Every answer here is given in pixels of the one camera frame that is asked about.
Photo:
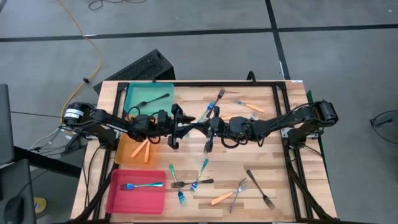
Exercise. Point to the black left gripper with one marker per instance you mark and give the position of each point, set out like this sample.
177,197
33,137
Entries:
175,133

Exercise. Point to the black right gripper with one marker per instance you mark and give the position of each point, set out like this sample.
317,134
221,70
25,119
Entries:
216,133

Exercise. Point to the black metal fork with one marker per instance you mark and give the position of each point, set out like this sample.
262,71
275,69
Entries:
202,181
257,185
219,95
155,99

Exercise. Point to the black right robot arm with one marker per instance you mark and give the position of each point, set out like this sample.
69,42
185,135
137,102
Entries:
280,119

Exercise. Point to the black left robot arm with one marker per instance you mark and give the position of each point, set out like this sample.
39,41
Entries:
105,119

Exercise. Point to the teal plastic tray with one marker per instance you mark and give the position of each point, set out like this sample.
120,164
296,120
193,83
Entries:
140,93

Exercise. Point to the black clamp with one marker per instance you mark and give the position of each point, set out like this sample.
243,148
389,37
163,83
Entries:
251,76

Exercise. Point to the orange plastic tray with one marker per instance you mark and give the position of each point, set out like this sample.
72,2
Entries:
124,155

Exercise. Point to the black perforated case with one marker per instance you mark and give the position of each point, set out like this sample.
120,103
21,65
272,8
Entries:
140,67

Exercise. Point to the red plastic tray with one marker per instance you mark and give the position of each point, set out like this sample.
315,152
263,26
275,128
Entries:
136,202

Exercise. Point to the black floor bar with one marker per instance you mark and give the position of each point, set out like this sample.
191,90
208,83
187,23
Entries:
46,161

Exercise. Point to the yellow tape roll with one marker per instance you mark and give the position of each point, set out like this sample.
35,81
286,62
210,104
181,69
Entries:
40,205

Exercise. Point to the dark gray panel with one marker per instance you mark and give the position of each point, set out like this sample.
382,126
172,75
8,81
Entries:
6,124

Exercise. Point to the black computer mouse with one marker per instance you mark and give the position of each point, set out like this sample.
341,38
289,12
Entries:
14,211

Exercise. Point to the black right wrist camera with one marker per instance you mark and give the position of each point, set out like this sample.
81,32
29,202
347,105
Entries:
225,126

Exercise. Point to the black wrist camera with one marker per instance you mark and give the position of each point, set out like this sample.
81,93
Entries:
225,126
163,116

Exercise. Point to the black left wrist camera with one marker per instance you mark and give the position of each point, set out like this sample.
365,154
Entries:
163,116

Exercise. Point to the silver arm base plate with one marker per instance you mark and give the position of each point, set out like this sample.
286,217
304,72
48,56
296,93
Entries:
284,133

